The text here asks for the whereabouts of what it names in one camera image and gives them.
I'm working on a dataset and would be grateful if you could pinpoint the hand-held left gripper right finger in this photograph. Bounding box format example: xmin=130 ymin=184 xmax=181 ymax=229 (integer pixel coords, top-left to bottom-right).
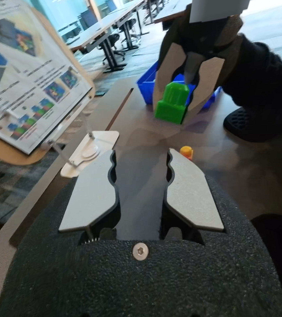
xmin=163 ymin=148 xmax=225 ymax=232

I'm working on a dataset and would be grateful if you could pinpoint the blue plastic storage bin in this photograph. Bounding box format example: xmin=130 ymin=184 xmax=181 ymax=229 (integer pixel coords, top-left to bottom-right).
xmin=136 ymin=59 xmax=223 ymax=111

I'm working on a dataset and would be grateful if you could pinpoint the black office chair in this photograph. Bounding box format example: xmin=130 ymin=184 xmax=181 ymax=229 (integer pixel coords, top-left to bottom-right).
xmin=101 ymin=32 xmax=127 ymax=61

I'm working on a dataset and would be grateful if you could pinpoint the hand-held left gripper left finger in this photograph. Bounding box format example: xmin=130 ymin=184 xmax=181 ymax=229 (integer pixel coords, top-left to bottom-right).
xmin=58 ymin=150 xmax=120 ymax=233

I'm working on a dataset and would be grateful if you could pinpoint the green two-stud mega block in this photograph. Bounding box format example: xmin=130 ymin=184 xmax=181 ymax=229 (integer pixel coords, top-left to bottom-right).
xmin=154 ymin=81 xmax=190 ymax=125

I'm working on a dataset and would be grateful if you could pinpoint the yellow mega block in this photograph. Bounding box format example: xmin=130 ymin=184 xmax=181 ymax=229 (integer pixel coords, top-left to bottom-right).
xmin=179 ymin=145 xmax=195 ymax=162

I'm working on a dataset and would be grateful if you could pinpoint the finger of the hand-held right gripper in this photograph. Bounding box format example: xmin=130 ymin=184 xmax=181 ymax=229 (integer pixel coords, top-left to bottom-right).
xmin=153 ymin=42 xmax=185 ymax=107
xmin=183 ymin=57 xmax=226 ymax=125

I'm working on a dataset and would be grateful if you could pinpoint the wooden background desk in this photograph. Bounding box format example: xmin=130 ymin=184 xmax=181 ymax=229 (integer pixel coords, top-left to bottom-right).
xmin=66 ymin=0 xmax=147 ymax=73

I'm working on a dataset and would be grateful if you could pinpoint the black honeycomb rubber pad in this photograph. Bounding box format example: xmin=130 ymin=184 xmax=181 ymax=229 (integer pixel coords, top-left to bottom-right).
xmin=223 ymin=106 xmax=280 ymax=143

